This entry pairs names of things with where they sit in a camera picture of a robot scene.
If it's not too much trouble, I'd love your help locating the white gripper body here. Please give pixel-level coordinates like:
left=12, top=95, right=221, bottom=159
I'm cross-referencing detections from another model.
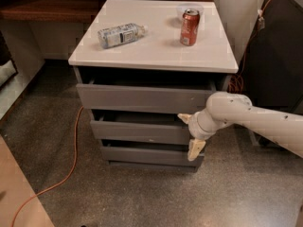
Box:
left=188, top=109, right=222, bottom=140

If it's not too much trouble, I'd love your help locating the red coke can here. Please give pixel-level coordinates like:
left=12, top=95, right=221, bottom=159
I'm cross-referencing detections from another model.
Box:
left=180, top=9, right=200, bottom=46

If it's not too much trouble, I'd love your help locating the orange extension cable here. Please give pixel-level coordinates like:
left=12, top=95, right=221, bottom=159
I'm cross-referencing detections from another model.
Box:
left=10, top=0, right=303, bottom=227

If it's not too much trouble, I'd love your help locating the grey drawer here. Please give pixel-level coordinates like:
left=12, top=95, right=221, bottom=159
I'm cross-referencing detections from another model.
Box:
left=100, top=140, right=204, bottom=167
left=91, top=111, right=192, bottom=145
left=77, top=81, right=216, bottom=114

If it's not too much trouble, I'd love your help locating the dark cabinet on right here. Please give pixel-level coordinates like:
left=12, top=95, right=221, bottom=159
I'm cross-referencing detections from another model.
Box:
left=241, top=0, right=303, bottom=114

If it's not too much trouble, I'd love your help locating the grey top drawer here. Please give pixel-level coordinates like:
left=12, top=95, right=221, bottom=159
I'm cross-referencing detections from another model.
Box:
left=77, top=81, right=216, bottom=114

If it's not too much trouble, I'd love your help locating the grey bottom drawer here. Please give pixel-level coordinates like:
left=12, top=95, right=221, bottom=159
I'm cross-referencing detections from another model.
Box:
left=100, top=140, right=204, bottom=167

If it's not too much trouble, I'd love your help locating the brown wooden shelf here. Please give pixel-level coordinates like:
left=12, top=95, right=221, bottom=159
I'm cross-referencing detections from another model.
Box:
left=0, top=0, right=214, bottom=24

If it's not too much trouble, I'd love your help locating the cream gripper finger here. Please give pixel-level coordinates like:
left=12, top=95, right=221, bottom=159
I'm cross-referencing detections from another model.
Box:
left=177, top=113, right=191, bottom=124
left=187, top=139, right=206, bottom=161

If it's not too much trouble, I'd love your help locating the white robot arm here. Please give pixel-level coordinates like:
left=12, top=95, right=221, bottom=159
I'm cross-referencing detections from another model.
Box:
left=178, top=92, right=303, bottom=161

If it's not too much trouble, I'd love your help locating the grey cabinet with white top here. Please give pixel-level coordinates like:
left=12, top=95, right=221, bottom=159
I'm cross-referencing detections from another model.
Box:
left=68, top=0, right=238, bottom=171

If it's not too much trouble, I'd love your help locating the dark framed object at left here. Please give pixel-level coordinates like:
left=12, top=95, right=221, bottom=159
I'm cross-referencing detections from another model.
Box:
left=0, top=31, right=18, bottom=89

